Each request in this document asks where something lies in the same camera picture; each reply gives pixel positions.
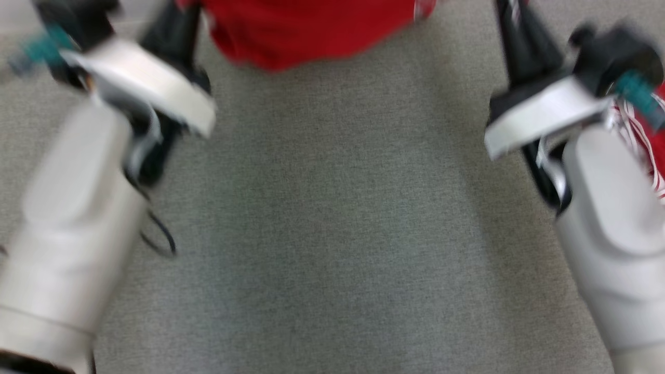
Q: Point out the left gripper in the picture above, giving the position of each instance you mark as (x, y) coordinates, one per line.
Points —
(145, 83)

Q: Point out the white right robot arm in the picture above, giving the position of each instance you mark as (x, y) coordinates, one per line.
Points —
(618, 259)

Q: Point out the grey fabric sofa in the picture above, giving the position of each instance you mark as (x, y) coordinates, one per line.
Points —
(337, 208)

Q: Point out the red white sports shirt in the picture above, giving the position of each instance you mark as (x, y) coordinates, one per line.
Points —
(301, 31)

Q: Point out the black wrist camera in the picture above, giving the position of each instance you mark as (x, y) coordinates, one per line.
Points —
(618, 57)
(72, 26)

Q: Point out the red garment with white stripes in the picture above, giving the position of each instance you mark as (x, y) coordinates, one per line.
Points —
(647, 135)

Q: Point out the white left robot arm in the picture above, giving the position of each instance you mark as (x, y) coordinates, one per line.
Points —
(67, 234)

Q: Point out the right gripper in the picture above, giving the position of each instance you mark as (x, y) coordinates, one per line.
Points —
(545, 114)

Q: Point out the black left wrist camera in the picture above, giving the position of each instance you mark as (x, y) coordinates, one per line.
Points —
(72, 26)

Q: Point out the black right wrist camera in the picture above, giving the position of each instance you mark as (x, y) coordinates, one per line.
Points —
(618, 57)

